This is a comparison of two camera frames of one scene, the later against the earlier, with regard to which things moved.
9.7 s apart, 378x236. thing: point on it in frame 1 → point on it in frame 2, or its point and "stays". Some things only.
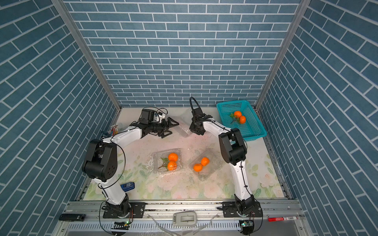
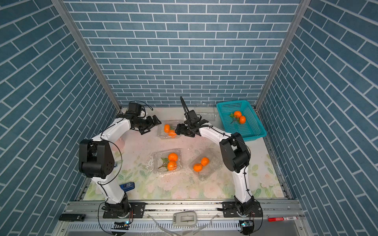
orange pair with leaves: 237,116 stays
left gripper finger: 163,135 → 142,132
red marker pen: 282,219 stays
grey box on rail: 185,218 stays
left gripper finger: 170,124 → 156,121
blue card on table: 127,186 stays
